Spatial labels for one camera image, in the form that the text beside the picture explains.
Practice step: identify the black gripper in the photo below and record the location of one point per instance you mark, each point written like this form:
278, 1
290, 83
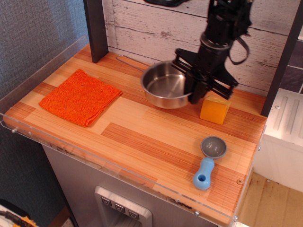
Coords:
205, 70

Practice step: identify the stainless steel pot with handle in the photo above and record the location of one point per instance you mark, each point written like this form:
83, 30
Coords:
163, 84

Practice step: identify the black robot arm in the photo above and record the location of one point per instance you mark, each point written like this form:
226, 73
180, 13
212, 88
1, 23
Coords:
228, 20

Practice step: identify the yellow cheese block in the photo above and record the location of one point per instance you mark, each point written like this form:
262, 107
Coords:
214, 109

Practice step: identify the blue grey toy scoop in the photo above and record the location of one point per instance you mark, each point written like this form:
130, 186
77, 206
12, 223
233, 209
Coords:
213, 148

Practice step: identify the white plastic cabinet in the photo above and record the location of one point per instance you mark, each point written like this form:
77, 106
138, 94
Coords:
280, 151

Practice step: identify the orange knitted cloth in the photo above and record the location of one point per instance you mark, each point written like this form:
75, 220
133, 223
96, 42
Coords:
80, 99

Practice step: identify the silver dispenser panel with buttons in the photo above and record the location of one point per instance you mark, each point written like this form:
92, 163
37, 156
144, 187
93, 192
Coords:
120, 208

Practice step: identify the grey cabinet front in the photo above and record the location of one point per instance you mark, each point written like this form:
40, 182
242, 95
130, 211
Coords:
79, 180

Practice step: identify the clear acrylic table guard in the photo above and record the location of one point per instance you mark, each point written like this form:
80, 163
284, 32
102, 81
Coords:
155, 150

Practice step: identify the black yellow object bottom left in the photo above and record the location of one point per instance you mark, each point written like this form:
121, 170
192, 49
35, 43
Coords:
18, 221

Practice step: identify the dark right shelf post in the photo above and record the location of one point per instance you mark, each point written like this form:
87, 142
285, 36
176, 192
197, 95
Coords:
284, 60

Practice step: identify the dark shelf post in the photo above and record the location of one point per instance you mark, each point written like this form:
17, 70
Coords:
284, 60
96, 29

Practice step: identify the dark left shelf post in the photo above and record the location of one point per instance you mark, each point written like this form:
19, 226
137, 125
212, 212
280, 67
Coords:
96, 29

